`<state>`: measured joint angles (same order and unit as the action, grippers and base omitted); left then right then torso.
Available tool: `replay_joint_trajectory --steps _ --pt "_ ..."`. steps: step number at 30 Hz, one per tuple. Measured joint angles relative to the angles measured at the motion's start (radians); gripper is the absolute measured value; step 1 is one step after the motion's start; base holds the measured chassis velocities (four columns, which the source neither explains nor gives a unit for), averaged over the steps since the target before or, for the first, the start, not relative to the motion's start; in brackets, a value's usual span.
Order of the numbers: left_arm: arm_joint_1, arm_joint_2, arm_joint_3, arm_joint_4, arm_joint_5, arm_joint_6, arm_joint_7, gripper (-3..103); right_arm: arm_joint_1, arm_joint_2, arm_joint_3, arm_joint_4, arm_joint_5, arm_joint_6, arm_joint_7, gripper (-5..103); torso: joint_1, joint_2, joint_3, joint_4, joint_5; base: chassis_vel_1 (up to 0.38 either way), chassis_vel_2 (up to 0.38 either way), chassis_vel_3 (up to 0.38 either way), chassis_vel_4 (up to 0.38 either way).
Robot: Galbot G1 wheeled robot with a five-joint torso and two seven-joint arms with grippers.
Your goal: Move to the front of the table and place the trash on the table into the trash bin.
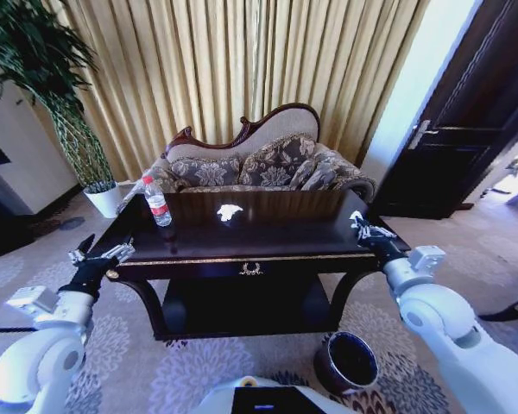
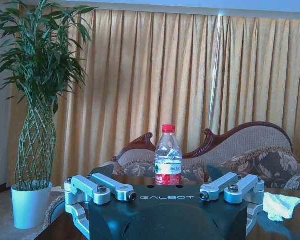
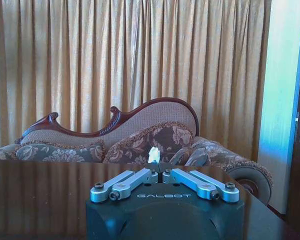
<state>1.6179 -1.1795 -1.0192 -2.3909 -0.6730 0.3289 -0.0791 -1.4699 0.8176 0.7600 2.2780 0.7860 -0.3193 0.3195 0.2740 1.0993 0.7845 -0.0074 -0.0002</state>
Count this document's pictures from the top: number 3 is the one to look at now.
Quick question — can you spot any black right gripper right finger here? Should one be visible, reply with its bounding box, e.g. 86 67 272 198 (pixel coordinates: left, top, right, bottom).
159 162 240 203

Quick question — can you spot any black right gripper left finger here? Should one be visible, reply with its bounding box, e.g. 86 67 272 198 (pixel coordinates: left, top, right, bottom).
90 161 161 203

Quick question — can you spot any white paper scrap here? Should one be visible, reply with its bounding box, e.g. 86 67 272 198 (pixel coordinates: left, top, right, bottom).
148 146 161 164

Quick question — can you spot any brown floral fringed cushion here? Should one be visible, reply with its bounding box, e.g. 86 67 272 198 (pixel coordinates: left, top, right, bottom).
102 121 195 165

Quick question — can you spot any carved wooden floral sofa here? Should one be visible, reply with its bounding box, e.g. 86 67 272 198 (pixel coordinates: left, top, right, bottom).
0 97 274 206

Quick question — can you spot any grey floral long cushion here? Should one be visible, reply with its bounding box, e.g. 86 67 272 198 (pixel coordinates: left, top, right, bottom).
10 139 106 163

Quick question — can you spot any beige pleated curtain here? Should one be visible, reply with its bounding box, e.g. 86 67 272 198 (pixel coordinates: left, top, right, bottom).
0 0 273 161

